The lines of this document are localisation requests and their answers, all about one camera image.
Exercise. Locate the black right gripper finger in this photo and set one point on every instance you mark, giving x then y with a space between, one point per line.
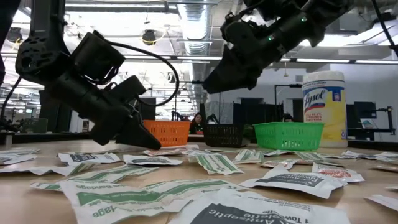
222 63
233 77

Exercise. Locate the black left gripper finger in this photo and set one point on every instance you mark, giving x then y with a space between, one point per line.
141 119
136 137

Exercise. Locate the green plastic basket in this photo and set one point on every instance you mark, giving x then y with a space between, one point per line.
289 135

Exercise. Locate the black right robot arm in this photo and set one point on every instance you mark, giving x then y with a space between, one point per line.
326 12

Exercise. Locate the black monitor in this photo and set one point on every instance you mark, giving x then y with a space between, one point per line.
365 110
149 109

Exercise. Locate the white pillar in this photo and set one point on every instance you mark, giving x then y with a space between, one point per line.
76 123

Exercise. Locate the orange plastic basket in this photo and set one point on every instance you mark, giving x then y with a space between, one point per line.
171 132

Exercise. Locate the black cabinets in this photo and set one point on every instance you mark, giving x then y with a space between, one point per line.
53 119

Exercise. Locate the black partition panels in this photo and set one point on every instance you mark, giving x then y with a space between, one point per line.
258 112

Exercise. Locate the ceiling light strip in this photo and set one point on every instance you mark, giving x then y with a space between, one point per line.
376 62
323 60

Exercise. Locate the seated person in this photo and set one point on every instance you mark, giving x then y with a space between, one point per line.
196 123

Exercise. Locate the black plastic basket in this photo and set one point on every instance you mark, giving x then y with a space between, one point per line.
224 135

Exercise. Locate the yellow Lysol wipes canister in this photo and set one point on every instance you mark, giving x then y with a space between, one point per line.
326 105

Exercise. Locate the black ceiling dome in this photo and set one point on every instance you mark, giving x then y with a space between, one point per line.
14 35
149 36

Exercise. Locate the black desk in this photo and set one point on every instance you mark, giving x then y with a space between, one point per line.
370 132

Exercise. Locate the plain white packet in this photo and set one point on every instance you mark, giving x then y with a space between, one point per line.
385 202

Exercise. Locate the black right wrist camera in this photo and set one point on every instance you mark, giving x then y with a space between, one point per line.
233 29

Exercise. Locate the silver ventilation duct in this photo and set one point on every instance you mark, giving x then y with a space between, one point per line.
196 18

